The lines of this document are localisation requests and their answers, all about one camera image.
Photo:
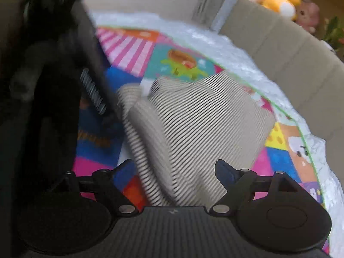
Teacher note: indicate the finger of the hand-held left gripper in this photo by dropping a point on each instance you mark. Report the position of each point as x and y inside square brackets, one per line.
[92, 59]

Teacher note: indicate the beige upholstered headboard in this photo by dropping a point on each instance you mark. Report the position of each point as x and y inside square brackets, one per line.
[295, 67]

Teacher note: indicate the blue-grey curtain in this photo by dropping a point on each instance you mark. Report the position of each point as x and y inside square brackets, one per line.
[228, 2]

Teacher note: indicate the pink plush toy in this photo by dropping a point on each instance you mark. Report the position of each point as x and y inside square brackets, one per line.
[307, 16]

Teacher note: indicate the colourful printed play mat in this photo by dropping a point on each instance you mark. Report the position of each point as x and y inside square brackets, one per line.
[182, 59]

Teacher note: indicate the white quilted mattress cover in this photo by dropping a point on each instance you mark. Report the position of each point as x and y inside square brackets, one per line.
[236, 51]

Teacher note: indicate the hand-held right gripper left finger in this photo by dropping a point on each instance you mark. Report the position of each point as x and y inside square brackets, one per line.
[122, 172]

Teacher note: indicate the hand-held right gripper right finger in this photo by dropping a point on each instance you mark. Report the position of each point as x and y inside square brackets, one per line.
[225, 174]

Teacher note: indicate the beige striped knit garment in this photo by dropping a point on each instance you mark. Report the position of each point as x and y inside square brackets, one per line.
[193, 129]

